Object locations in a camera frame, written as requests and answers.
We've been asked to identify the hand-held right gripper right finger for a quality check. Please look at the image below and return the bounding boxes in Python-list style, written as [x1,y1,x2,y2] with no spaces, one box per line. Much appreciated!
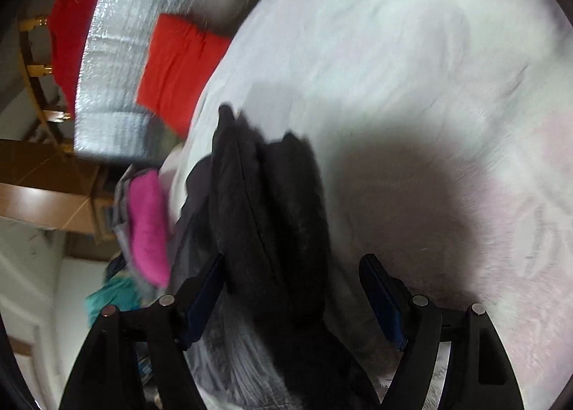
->
[359,253,524,410]

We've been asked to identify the red folded cloth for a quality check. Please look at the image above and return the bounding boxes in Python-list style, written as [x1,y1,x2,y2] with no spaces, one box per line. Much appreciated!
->
[135,13,233,138]

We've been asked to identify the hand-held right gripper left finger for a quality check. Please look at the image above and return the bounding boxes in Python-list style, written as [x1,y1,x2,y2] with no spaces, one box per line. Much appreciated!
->
[58,253,225,410]

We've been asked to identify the white bed sheet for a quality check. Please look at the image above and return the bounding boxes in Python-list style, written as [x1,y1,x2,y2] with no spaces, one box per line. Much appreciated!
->
[159,0,573,410]

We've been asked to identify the wooden cabinet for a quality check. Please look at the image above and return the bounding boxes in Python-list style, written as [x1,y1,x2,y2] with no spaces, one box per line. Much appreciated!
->
[0,139,119,261]

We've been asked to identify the teal cloth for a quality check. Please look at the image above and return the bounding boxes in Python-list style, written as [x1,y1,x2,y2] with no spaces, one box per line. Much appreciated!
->
[85,278,146,325]

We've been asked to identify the red hanging cloth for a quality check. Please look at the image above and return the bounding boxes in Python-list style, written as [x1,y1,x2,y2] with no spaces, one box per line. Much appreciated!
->
[46,0,106,117]

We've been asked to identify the magenta padded garment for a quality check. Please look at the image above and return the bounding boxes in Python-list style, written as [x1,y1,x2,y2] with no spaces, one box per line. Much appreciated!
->
[126,169,172,287]

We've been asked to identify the dark grey padded jacket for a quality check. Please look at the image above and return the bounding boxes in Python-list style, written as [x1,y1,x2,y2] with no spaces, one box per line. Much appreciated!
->
[168,104,381,410]

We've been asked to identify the wooden chair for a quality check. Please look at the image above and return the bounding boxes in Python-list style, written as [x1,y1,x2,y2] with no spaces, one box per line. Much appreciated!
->
[18,13,77,155]

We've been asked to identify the silver foil mat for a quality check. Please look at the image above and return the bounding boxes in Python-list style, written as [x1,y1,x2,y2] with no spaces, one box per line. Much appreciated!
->
[73,0,251,164]

